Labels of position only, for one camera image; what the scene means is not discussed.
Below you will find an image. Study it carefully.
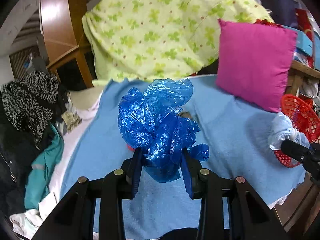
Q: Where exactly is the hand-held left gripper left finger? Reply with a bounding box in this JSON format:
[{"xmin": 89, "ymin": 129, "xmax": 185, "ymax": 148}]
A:
[{"xmin": 32, "ymin": 148, "xmax": 144, "ymax": 240}]

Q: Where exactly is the pink pillow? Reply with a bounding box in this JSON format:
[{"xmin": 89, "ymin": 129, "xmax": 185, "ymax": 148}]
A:
[{"xmin": 215, "ymin": 19, "xmax": 298, "ymax": 113}]

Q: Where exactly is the person's leg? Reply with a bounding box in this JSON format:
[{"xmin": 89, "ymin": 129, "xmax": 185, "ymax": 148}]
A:
[{"xmin": 162, "ymin": 227, "xmax": 200, "ymax": 240}]

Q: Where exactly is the blue plastic bag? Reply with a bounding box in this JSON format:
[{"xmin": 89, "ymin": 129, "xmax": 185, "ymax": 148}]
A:
[{"xmin": 117, "ymin": 78, "xmax": 210, "ymax": 183}]

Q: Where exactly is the light blue cardboard box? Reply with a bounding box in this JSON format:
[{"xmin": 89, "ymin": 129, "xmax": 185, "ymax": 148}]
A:
[{"xmin": 285, "ymin": 25, "xmax": 314, "ymax": 57}]

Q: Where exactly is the red frilly plastic bag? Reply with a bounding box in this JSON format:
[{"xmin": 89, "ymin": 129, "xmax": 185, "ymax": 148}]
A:
[{"xmin": 254, "ymin": 19, "xmax": 284, "ymax": 29}]

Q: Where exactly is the black white spotted garment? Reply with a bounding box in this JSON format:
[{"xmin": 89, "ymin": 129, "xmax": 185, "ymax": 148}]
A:
[{"xmin": 1, "ymin": 71, "xmax": 60, "ymax": 150}]

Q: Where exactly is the green clover print quilt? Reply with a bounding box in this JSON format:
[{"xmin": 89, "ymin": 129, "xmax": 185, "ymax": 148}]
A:
[{"xmin": 82, "ymin": 0, "xmax": 275, "ymax": 83}]

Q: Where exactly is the wooden headboard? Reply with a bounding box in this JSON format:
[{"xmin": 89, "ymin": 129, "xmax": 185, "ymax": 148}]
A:
[{"xmin": 40, "ymin": 0, "xmax": 94, "ymax": 88}]

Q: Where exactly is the black jacket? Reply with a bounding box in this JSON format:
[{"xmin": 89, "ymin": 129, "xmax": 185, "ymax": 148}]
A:
[{"xmin": 0, "ymin": 115, "xmax": 50, "ymax": 218}]

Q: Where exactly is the red gift box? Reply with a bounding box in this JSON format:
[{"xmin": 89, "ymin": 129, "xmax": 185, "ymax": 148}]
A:
[{"xmin": 295, "ymin": 9, "xmax": 314, "ymax": 40}]

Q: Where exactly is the white bed sheet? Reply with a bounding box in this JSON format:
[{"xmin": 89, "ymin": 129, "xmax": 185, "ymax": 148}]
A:
[{"xmin": 9, "ymin": 97, "xmax": 105, "ymax": 240}]

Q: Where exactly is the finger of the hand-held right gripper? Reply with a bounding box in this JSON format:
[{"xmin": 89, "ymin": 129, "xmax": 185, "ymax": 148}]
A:
[{"xmin": 280, "ymin": 139, "xmax": 314, "ymax": 164}]

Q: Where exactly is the old wooden table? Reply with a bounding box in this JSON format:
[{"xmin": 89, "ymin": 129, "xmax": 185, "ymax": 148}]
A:
[{"xmin": 286, "ymin": 60, "xmax": 320, "ymax": 95}]

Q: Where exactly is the red plastic mesh basket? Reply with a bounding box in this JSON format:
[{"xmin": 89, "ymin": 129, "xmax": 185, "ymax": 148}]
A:
[{"xmin": 274, "ymin": 94, "xmax": 320, "ymax": 168}]

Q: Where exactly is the grey white plastic bag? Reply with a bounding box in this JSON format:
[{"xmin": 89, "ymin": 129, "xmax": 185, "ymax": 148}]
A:
[{"xmin": 299, "ymin": 78, "xmax": 320, "ymax": 98}]

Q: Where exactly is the teal jacket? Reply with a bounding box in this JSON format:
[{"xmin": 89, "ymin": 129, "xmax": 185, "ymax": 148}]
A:
[{"xmin": 24, "ymin": 124, "xmax": 65, "ymax": 210}]

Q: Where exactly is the navy bag with orange handle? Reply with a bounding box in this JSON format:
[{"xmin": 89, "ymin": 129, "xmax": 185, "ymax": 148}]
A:
[{"xmin": 257, "ymin": 0, "xmax": 298, "ymax": 27}]

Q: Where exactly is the cream pillow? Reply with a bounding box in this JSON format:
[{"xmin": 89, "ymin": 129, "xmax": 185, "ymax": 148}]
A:
[{"xmin": 69, "ymin": 87, "xmax": 103, "ymax": 111}]

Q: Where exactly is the blue blanket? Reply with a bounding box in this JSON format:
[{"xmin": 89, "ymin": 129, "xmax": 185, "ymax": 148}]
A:
[{"xmin": 59, "ymin": 76, "xmax": 307, "ymax": 239}]

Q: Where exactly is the pale tissue wad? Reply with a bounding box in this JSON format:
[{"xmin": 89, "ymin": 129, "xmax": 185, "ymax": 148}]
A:
[{"xmin": 269, "ymin": 111, "xmax": 310, "ymax": 152}]

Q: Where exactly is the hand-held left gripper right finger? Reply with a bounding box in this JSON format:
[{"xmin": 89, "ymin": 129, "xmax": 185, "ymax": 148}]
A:
[{"xmin": 181, "ymin": 148, "xmax": 288, "ymax": 240}]

